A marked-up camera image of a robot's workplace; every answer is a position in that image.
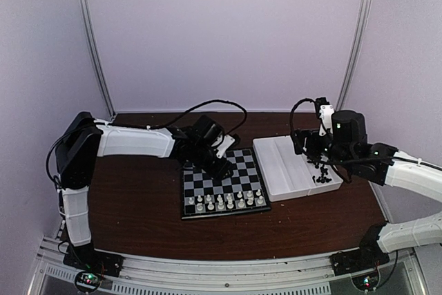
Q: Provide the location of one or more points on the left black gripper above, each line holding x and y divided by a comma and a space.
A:
219, 172

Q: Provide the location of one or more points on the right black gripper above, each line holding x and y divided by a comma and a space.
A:
300, 144

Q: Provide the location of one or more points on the white divided plastic tray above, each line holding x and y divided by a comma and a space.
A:
287, 175

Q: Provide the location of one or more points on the black grey chess board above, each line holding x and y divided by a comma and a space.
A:
246, 177

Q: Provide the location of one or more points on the white queen chess piece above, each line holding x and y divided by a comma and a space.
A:
230, 204

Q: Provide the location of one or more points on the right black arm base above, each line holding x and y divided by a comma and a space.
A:
367, 256

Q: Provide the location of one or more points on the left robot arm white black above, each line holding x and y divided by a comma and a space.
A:
87, 139

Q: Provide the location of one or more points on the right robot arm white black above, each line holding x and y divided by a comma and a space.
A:
410, 187

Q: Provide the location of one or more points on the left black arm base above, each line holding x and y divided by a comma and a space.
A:
86, 257

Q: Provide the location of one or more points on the black chess pieces upper pile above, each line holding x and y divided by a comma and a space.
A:
314, 162

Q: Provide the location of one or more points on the black chess pieces pile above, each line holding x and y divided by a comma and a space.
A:
324, 177
314, 162

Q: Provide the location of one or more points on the black chess pieces lower pile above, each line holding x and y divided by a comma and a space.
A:
324, 177

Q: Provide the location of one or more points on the right controller board with LEDs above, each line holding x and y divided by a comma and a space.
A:
366, 282

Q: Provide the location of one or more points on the controller board with leds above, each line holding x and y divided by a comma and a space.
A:
366, 282
87, 281

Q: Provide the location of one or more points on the left controller board with LEDs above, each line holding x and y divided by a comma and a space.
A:
87, 281

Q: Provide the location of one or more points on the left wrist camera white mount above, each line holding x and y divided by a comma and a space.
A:
223, 142

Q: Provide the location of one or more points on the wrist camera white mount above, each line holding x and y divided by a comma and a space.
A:
223, 142
324, 112

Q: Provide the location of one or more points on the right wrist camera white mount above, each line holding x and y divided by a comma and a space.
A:
324, 112

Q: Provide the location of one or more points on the right aluminium frame post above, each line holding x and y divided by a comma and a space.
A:
355, 50

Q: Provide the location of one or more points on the aluminium frame post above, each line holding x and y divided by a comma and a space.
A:
95, 58
355, 50

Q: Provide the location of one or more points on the aluminium front rail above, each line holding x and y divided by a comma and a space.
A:
149, 275

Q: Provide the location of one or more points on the left aluminium frame post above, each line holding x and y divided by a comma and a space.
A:
95, 58

